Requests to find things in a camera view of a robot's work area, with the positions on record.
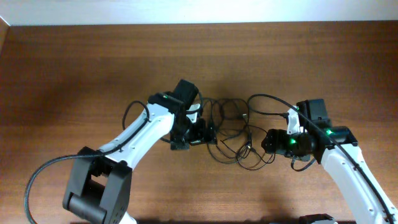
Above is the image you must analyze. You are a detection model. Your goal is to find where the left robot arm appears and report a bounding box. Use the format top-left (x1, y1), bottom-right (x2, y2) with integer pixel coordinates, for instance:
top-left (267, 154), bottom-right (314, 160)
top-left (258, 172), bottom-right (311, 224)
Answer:
top-left (62, 80), bottom-right (217, 224)

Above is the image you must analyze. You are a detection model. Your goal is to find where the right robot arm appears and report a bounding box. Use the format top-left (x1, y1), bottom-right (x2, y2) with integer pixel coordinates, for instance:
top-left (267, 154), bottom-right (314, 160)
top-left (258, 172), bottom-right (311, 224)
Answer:
top-left (261, 99), bottom-right (397, 223)

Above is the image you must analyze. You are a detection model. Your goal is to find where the black cable bundle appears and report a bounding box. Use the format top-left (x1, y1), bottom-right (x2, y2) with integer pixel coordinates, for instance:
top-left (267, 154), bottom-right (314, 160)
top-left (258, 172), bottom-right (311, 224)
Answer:
top-left (198, 97), bottom-right (276, 171)

